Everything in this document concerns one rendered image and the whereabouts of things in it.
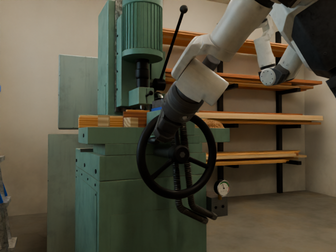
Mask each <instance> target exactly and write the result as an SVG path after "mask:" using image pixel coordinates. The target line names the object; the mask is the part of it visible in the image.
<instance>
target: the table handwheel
mask: <svg viewBox="0 0 336 252"><path fill-rule="evenodd" d="M158 118H159V115H157V116H156V117H155V118H153V119H152V120H151V121H150V122H149V123H148V124H147V126H146V127H145V128H144V130H143V131H142V133H141V135H140V138H139V140H138V144H137V149H136V162H137V167H138V171H139V173H140V176H141V178H142V180H143V181H144V183H145V184H146V185H147V186H148V188H149V189H151V190H152V191H153V192H154V193H156V194H157V195H159V196H161V197H164V198H167V199H173V200H177V199H184V198H187V197H190V196H192V195H194V194H196V193H197V192H198V191H200V190H201V189H202V188H203V187H204V186H205V185H206V183H207V182H208V181H209V179H210V178H211V176H212V174H213V171H214V168H215V165H216V160H217V147H216V142H215V138H214V135H213V133H212V131H211V129H210V128H209V126H208V125H207V124H206V123H205V122H204V121H203V120H202V119H201V118H200V117H199V116H197V115H196V114H194V116H193V117H192V118H191V119H190V121H191V122H193V123H194V124H195V125H197V126H198V127H199V128H200V130H201V131H202V132H203V134H204V136H205V138H206V141H207V145H208V161H207V164H206V163H204V162H201V161H199V160H197V159H195V158H193V157H191V156H190V151H189V149H188V148H187V147H186V146H184V145H181V143H180V135H179V130H177V132H176V133H175V137H174V141H175V145H173V146H171V147H160V146H157V147H155V148H154V149H153V153H154V155H155V156H159V157H164V158H169V160H168V161H167V162H165V163H164V164H163V165H162V166H161V167H160V168H159V169H158V170H156V171H155V172H154V173H153V174H152V175H150V173H149V171H148V168H147V164H146V147H147V143H148V139H149V138H150V136H151V134H152V133H153V131H154V129H155V126H156V123H157V121H158V120H157V119H158ZM187 161H189V162H191V163H194V164H196V165H198V166H200V167H202V168H205V170H204V173H203V174H202V176H201V177H200V179H199V180H198V181H197V182H196V183H195V184H193V185H192V186H190V187H188V188H186V189H182V190H170V189H166V188H164V187H162V186H160V185H159V184H158V183H156V182H155V180H154V179H155V178H157V177H158V176H159V175H160V174H161V173H162V172H163V171H164V170H165V169H167V168H168V167H169V166H170V165H171V164H173V163H177V164H184V163H186V162H187Z"/></svg>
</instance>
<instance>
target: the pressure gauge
mask: <svg viewBox="0 0 336 252"><path fill-rule="evenodd" d="M213 188H214V192H215V193H216V194H218V200H222V196H226V195H228V193H229V192H230V189H231V186H230V184H229V182H228V181H226V180H222V179H219V180H217V181H216V182H215V184H214V187H213Z"/></svg>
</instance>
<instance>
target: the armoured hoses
mask: <svg viewBox="0 0 336 252"><path fill-rule="evenodd" d="M180 132H181V141H182V145H183V146H186V147H187V148H188V149H189V147H188V146H189V145H188V138H187V137H188V136H187V127H186V123H181V126H180ZM170 143H171V147H172V146H173V145H175V138H173V139H172V141H171V142H170ZM190 164H191V163H190V162H189V161H187V162H186V163H184V168H185V169H184V170H185V171H184V172H185V179H186V180H185V181H186V188H189V187H190V186H192V185H193V183H192V174H191V173H192V172H191V165H190ZM172 165H173V166H172V167H173V168H172V169H173V178H174V179H173V180H174V190H175V191H178V190H181V183H180V182H181V181H180V171H179V163H173V164H172ZM187 198H188V204H189V207H190V208H191V210H190V209H188V208H186V207H184V206H183V203H182V199H176V200H175V203H176V204H175V205H176V208H177V210H178V211H179V212H180V213H182V214H184V215H186V216H188V217H190V218H193V219H195V220H197V221H199V222H201V223H203V224H207V223H208V218H210V219H211V220H216V219H217V214H215V213H214V212H211V211H209V210H207V209H205V208H202V207H200V206H198V205H196V204H195V200H194V199H195V198H194V194H193V195H191V196H189V197H187ZM207 217H208V218H207Z"/></svg>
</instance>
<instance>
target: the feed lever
mask: <svg viewBox="0 0 336 252"><path fill-rule="evenodd" d="M179 10H180V12H181V14H180V17H179V20H178V23H177V26H176V29H175V32H174V35H173V38H172V41H171V44H170V47H169V50H168V54H167V57H166V60H165V63H164V66H163V69H162V72H161V75H160V78H155V79H154V80H153V82H152V88H154V93H155V92H157V91H164V90H165V88H166V81H165V80H164V79H163V76H164V73H165V70H166V67H167V64H168V61H169V58H170V55H171V52H172V49H173V46H174V43H175V40H176V37H177V34H178V31H179V28H180V25H181V22H182V19H183V16H184V14H185V13H187V11H188V7H187V6H186V5H182V6H180V9H179Z"/></svg>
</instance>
